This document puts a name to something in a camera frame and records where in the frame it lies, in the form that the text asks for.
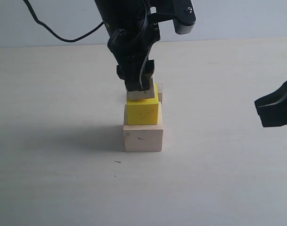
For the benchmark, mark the small wooden cube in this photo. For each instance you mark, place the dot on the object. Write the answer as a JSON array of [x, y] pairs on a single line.
[[160, 92]]

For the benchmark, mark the yellow cube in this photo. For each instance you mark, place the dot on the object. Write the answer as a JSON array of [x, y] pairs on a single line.
[[143, 112]]

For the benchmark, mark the large light wooden cube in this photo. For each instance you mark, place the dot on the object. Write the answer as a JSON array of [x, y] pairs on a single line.
[[143, 138]]

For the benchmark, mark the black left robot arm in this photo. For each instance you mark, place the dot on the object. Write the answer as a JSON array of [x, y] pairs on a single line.
[[123, 7]]

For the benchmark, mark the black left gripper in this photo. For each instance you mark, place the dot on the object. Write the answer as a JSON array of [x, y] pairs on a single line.
[[131, 37]]

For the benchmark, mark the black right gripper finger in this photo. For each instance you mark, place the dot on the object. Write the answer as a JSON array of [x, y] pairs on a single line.
[[273, 98], [273, 116]]

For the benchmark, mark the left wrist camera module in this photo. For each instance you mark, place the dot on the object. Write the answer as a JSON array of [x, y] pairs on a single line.
[[181, 12]]

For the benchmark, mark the medium wooden cube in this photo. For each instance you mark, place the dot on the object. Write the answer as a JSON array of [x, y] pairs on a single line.
[[140, 95]]

